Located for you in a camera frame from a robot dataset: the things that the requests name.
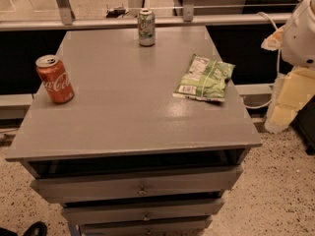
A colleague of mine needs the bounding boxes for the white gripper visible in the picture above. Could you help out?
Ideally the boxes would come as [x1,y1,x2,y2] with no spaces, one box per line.
[261,0,315,134]

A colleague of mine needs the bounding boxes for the green 7up can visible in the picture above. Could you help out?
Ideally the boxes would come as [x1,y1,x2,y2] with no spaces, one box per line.
[138,8,156,46]

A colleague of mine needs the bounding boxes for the red coke can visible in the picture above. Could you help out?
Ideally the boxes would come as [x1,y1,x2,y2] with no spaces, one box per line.
[35,54,74,103]

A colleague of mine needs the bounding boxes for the green chip bag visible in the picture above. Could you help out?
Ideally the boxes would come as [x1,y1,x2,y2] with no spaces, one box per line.
[172,54,234,102]

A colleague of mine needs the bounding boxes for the top grey drawer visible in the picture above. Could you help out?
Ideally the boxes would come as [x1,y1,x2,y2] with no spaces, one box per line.
[31,165,243,204]

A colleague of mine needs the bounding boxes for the grey drawer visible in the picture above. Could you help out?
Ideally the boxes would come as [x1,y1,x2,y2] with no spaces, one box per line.
[31,165,243,204]
[81,216,212,236]
[61,198,224,224]

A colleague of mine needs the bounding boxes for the middle grey drawer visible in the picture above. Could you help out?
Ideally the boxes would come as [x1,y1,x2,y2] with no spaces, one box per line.
[61,198,224,224]

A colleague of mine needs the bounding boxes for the black device on floor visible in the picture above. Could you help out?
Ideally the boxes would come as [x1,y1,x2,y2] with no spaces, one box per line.
[105,5,127,18]

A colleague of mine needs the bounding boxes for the bottom grey drawer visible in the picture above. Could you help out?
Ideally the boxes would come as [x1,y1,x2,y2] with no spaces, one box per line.
[81,216,212,236]

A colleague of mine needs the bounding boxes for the grey metal railing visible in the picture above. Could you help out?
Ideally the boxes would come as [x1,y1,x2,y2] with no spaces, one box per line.
[0,0,302,31]

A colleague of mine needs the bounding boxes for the black shoe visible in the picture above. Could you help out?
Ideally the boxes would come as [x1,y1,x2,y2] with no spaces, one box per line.
[23,221,47,236]

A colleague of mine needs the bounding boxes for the white cable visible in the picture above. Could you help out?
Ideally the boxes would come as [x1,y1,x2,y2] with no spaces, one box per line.
[243,11,284,110]

